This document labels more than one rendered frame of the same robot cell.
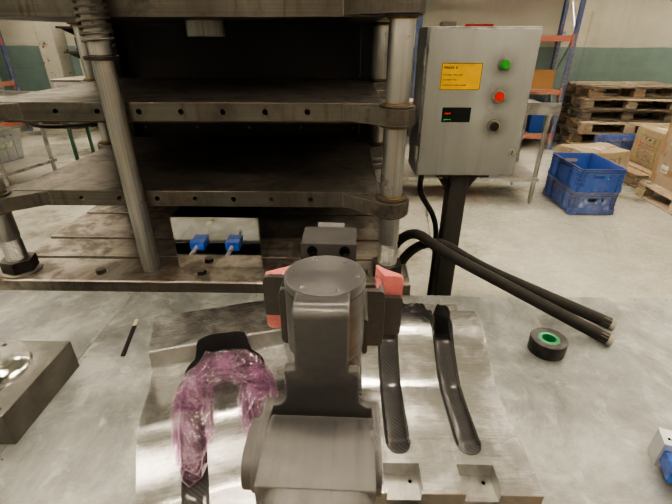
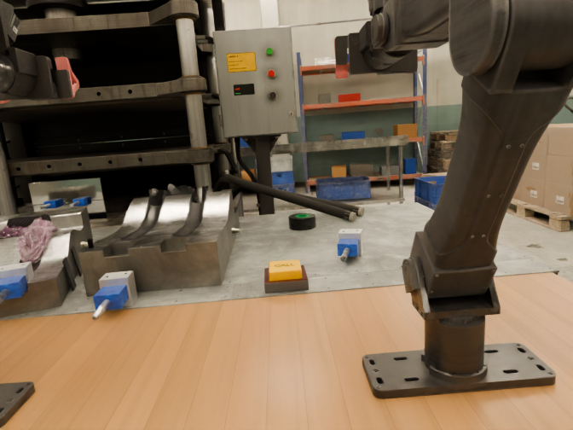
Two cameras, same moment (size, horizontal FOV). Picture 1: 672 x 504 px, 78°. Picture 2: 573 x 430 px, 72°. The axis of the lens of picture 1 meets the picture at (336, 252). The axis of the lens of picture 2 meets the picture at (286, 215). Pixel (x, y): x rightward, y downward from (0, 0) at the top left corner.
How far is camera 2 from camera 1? 65 cm
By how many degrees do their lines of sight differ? 16
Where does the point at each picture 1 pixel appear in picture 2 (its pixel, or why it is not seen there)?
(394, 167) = (194, 122)
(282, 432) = not seen: outside the picture
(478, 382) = (215, 219)
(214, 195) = (64, 162)
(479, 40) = (248, 37)
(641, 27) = not seen: hidden behind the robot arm
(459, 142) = (251, 109)
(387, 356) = (153, 214)
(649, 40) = not seen: hidden behind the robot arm
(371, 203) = (183, 153)
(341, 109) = (154, 87)
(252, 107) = (89, 90)
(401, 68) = (187, 50)
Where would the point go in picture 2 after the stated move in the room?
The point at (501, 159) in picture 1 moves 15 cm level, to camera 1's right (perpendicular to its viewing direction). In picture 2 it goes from (285, 119) to (322, 117)
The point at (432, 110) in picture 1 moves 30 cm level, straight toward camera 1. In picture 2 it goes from (226, 87) to (197, 78)
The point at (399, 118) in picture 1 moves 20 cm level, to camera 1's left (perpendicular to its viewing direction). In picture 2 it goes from (189, 84) to (131, 88)
